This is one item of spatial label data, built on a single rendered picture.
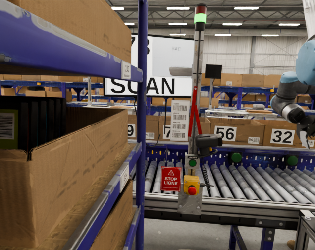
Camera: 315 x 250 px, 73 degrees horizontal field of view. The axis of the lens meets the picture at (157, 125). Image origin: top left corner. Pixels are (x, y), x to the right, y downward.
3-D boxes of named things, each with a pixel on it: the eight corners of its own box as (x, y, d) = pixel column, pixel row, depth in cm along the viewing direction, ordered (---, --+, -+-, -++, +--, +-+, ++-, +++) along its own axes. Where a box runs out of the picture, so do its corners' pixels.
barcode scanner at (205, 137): (224, 157, 96) (222, 135, 95) (197, 159, 97) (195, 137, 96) (221, 153, 103) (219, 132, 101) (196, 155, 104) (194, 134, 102)
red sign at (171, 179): (160, 190, 107) (161, 166, 105) (160, 189, 108) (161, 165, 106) (192, 192, 106) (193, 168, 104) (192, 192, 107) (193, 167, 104)
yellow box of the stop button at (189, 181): (183, 196, 99) (184, 181, 97) (183, 187, 107) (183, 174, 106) (215, 198, 97) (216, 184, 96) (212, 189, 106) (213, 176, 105)
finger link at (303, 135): (314, 154, 91) (313, 136, 95) (307, 148, 89) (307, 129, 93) (306, 155, 93) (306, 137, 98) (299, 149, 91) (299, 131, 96)
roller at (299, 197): (304, 212, 107) (305, 203, 106) (263, 172, 158) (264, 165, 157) (314, 213, 106) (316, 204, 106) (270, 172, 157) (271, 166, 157)
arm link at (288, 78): (304, 70, 107) (296, 93, 113) (279, 70, 109) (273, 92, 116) (311, 76, 99) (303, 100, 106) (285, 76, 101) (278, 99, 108)
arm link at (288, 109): (293, 99, 105) (277, 113, 108) (299, 104, 100) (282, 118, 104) (302, 109, 108) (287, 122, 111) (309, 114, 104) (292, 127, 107)
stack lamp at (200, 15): (194, 21, 93) (195, 6, 92) (193, 24, 98) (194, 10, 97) (206, 21, 92) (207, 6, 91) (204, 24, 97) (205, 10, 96)
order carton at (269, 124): (262, 147, 159) (265, 124, 156) (249, 138, 188) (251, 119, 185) (317, 150, 156) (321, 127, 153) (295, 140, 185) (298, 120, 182)
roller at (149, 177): (148, 200, 113) (139, 201, 114) (157, 165, 164) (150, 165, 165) (147, 192, 113) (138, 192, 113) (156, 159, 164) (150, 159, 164)
